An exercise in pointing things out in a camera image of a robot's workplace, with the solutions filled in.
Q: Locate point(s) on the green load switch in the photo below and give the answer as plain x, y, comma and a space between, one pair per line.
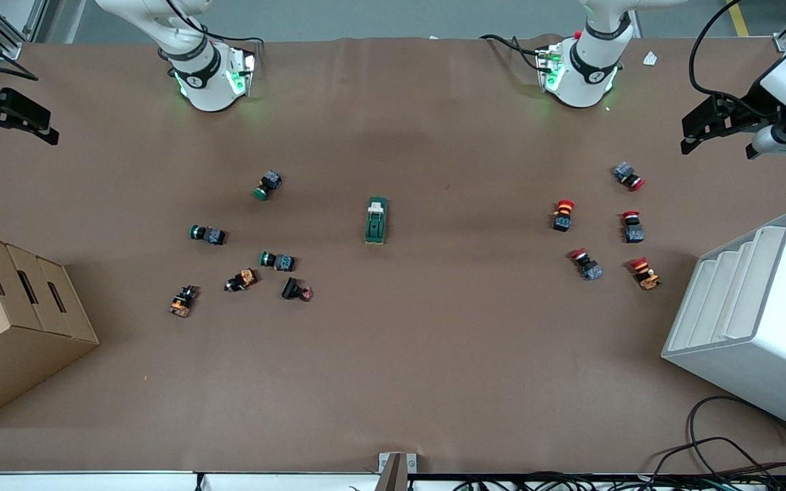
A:
376, 221

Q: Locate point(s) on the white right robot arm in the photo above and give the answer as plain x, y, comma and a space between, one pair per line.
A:
209, 82

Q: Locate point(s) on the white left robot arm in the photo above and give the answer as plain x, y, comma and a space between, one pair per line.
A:
584, 68

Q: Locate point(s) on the white paper scrap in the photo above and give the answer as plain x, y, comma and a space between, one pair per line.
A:
650, 58

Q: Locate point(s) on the red emergency stop button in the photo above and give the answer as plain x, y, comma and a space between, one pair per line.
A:
563, 215
629, 176
632, 227
587, 264
645, 273

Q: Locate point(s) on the white plastic divider bin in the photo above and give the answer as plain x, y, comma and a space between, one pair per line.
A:
754, 320

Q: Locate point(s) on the brown cardboard box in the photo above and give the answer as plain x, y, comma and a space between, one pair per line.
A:
11, 327

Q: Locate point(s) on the brown paper table cover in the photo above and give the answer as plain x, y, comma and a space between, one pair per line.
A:
434, 354

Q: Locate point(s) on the green push button switch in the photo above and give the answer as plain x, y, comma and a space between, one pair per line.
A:
268, 185
278, 260
207, 234

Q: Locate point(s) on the orange black button switch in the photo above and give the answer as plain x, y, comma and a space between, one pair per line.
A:
241, 279
183, 301

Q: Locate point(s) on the black red lamp switch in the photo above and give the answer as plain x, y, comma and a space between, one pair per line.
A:
296, 290

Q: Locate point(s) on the white table edge rail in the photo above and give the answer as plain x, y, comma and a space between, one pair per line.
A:
161, 481

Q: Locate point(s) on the grey metal bracket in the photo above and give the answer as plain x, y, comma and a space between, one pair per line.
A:
396, 470

